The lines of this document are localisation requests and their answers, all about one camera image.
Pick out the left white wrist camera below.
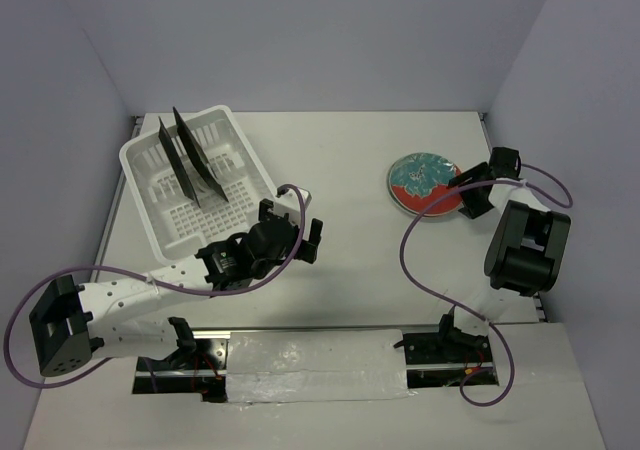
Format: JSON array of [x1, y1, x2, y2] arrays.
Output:
[[273, 189, 301, 225]]

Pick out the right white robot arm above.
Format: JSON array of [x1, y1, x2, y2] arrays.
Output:
[[434, 147, 571, 361]]

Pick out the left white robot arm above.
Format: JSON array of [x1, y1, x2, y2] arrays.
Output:
[[29, 199, 323, 377]]

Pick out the metal base rail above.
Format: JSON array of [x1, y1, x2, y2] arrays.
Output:
[[99, 322, 501, 396]]

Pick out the white plastic dish rack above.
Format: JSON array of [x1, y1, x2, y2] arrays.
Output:
[[119, 105, 276, 265]]

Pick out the purple cable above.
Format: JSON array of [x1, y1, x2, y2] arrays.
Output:
[[400, 163, 574, 409], [3, 183, 306, 389]]

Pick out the large red teal floral plate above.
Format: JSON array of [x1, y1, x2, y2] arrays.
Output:
[[387, 152, 461, 215]]

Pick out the white foam front board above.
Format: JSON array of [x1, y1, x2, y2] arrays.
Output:
[[25, 323, 604, 449]]

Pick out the black square plate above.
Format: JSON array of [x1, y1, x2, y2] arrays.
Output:
[[158, 118, 200, 207], [172, 107, 229, 203]]

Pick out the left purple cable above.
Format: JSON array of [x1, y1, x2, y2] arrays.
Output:
[[3, 183, 306, 389]]

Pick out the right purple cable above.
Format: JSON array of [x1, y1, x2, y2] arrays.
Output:
[[400, 163, 574, 409]]

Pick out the small red teal floral plate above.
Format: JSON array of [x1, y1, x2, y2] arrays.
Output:
[[399, 205, 460, 219]]

